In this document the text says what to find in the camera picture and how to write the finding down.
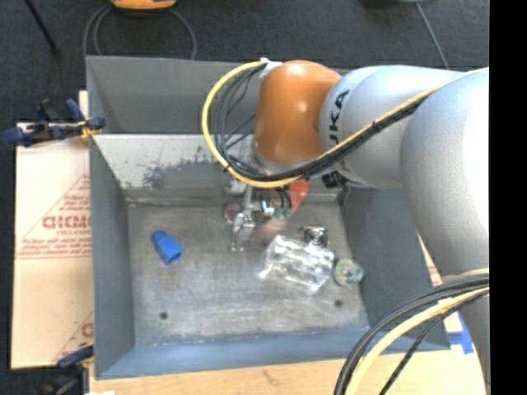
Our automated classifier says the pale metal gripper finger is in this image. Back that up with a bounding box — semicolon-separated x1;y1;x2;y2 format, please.
240;211;255;249
229;213;243;253

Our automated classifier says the red-orange tapered object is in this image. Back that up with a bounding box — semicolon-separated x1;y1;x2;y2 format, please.
287;179;310;214

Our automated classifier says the clear plastic packet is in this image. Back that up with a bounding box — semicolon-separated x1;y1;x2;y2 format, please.
258;234;336;296

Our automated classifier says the grey metal bin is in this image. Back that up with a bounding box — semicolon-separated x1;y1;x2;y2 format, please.
85;54;450;380

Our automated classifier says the shiny dark metal round object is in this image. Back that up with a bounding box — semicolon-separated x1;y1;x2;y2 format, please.
301;225;331;249

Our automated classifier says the blue plastic block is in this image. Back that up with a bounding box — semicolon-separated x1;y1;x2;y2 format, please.
150;229;184;267

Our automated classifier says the pale green round disc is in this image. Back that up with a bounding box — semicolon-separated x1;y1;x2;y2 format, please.
332;257;366;289

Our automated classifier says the brown cardboard board, red print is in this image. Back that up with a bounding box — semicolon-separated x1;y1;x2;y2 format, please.
10;123;96;370

